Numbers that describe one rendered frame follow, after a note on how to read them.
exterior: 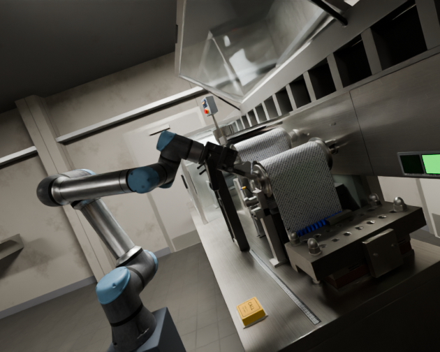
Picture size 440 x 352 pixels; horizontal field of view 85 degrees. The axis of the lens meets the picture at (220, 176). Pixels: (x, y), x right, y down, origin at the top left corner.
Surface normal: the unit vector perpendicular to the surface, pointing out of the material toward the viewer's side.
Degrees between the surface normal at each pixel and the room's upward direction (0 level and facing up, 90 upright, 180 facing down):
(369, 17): 90
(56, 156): 90
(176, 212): 90
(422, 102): 90
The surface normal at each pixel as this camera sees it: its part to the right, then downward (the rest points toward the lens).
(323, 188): 0.20, 0.04
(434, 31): -0.92, 0.37
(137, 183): -0.21, 0.19
